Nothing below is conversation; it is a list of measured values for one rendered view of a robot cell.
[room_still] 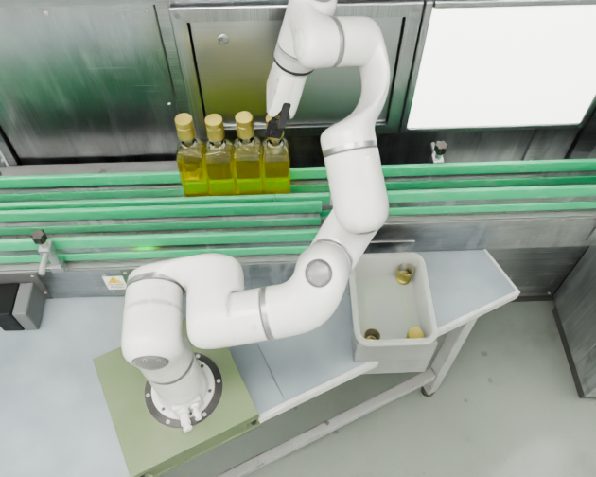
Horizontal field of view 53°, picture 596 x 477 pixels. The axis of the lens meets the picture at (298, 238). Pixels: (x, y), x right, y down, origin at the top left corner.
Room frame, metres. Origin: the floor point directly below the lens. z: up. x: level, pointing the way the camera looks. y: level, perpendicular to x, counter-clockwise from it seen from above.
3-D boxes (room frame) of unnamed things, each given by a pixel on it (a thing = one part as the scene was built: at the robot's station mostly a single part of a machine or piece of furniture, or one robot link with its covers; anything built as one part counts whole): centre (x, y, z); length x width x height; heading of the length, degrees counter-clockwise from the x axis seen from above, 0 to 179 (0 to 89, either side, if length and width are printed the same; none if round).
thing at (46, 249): (0.64, 0.51, 0.94); 0.07 x 0.04 x 0.13; 2
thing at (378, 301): (0.62, -0.20, 0.80); 0.22 x 0.17 x 0.09; 2
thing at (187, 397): (0.40, 0.23, 0.90); 0.16 x 0.13 x 0.15; 22
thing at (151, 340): (0.42, 0.24, 1.06); 0.13 x 0.10 x 0.16; 5
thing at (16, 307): (0.61, 0.62, 0.79); 0.08 x 0.08 x 0.08; 2
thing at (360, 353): (0.64, -0.20, 0.79); 0.27 x 0.17 x 0.08; 2
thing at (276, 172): (0.83, 0.05, 0.99); 0.06 x 0.06 x 0.21; 2
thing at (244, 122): (0.83, 0.10, 1.14); 0.04 x 0.04 x 0.04
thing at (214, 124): (0.82, 0.16, 1.14); 0.04 x 0.04 x 0.04
